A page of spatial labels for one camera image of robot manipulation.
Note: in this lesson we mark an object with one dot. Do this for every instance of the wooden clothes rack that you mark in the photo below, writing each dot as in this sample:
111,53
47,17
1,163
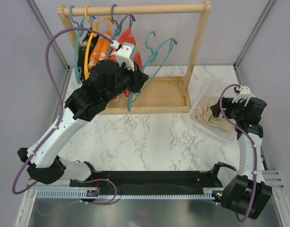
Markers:
163,95

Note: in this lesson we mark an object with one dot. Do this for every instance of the orange white-speckled trousers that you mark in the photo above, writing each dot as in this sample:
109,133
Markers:
98,53

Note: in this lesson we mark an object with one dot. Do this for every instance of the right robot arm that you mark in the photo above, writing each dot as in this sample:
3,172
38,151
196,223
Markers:
245,191

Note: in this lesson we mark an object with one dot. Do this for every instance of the black white-speckled trousers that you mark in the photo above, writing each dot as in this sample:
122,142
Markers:
81,54

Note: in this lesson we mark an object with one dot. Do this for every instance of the beige trousers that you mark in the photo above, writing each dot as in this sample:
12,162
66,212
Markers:
204,114

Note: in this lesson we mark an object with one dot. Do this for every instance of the white slotted cable duct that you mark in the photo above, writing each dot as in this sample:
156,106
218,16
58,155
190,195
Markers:
91,194

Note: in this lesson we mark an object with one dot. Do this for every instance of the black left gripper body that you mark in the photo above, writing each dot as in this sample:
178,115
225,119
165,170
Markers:
128,80

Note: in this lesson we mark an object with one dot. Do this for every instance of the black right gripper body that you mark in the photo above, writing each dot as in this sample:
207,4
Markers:
233,110

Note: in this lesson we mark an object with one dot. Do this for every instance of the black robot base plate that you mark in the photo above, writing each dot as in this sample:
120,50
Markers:
164,182

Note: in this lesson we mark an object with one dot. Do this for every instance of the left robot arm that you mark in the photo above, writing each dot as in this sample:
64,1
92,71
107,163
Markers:
107,80

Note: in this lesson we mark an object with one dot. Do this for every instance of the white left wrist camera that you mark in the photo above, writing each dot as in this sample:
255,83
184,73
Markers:
124,54

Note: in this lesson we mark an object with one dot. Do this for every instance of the yellow hanger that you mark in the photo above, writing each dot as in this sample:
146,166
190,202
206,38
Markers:
88,52

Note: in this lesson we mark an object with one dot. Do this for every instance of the grey-blue hanger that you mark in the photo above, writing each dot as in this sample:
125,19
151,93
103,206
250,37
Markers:
119,25

